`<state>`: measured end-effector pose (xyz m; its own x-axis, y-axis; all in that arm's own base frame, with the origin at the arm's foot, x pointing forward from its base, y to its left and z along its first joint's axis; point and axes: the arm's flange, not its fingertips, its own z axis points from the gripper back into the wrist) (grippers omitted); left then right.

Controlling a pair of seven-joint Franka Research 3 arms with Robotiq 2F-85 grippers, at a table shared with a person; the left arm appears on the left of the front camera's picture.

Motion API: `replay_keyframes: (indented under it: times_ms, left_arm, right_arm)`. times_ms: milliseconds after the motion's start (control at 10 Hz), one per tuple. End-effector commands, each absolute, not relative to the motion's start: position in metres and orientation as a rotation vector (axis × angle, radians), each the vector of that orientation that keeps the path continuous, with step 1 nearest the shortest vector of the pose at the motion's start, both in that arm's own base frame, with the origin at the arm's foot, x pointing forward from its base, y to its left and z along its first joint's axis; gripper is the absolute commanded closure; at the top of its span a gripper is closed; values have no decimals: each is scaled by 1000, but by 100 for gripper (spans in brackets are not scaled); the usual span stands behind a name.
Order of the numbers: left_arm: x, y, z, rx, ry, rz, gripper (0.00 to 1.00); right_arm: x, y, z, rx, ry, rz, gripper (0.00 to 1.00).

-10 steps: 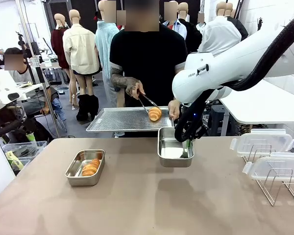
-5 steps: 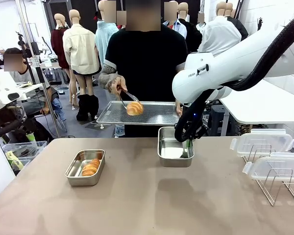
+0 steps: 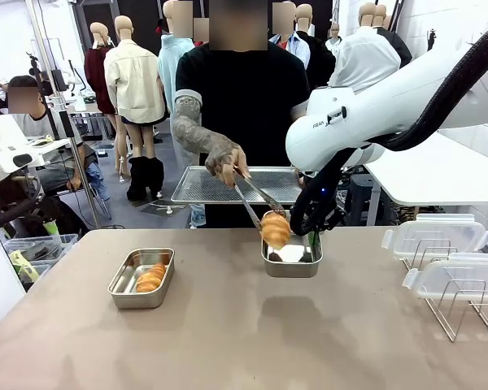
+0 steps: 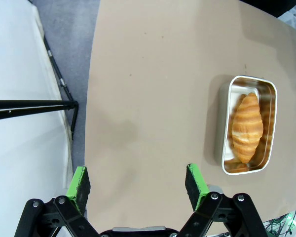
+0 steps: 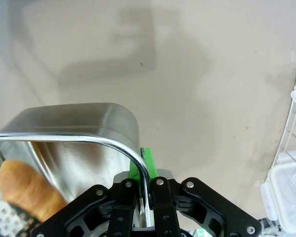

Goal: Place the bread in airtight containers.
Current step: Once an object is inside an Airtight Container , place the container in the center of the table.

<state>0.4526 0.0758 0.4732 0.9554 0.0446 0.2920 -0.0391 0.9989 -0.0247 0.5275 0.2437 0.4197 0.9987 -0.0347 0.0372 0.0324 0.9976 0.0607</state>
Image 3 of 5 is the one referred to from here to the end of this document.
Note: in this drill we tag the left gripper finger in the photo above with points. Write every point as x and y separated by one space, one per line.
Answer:
9 233
51 226

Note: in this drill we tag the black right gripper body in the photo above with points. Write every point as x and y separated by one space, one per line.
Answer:
323 199

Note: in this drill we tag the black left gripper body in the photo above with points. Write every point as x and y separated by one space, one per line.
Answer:
8 199

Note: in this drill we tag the stainless steel rectangular container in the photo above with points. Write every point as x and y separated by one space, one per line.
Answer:
293 269
146 300

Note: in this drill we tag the golden croissant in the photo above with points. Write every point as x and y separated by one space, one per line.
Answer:
275 231
150 278

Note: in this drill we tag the metal serving tongs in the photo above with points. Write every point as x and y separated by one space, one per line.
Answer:
275 211

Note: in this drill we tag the perforated metal baking tray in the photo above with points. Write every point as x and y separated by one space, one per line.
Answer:
211 187

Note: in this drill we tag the clear plastic snap lid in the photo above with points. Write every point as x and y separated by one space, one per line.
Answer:
431 235
463 276

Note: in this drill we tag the person's tattooed right forearm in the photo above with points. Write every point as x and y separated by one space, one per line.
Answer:
195 134

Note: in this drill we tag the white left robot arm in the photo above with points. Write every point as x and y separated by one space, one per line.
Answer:
0 162

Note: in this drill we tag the person's tattooed right hand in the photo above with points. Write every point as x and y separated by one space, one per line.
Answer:
227 162

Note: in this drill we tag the clear plastic storage bin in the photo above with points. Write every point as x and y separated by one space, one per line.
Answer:
32 272
36 248

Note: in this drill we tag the black stool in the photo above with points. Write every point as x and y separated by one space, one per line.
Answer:
362 199

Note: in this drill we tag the seated person in grey shirt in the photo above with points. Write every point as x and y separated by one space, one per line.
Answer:
57 162

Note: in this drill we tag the white table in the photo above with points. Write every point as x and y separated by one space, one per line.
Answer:
61 143
431 178

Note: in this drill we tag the black fuzzy boots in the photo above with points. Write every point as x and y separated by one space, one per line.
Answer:
146 178

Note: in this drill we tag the person in black t-shirt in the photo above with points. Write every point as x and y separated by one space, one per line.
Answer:
248 101

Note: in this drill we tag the black monitor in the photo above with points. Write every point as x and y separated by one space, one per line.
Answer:
59 80

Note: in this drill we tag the black tripod stand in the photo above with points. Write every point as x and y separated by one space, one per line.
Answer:
34 65

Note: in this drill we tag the mannequin in black jacket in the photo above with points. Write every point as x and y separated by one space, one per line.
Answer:
319 61

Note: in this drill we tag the mannequin in white shirt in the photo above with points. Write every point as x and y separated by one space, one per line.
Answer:
362 61

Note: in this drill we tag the mannequin in dark red dress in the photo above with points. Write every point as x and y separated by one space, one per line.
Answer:
97 73

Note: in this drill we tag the small mannequin in white top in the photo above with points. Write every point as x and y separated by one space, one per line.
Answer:
334 42

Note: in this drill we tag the mannequin in cream jacket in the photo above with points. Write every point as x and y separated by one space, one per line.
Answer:
132 81

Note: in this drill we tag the mannequin in dark coat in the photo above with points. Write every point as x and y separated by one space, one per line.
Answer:
400 48

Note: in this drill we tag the mannequin in light blue shirt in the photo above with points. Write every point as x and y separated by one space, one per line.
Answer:
168 69

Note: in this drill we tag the silver metal frame pole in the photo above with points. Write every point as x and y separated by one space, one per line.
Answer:
85 178

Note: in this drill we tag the mannequin base plate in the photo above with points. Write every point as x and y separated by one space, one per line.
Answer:
162 209

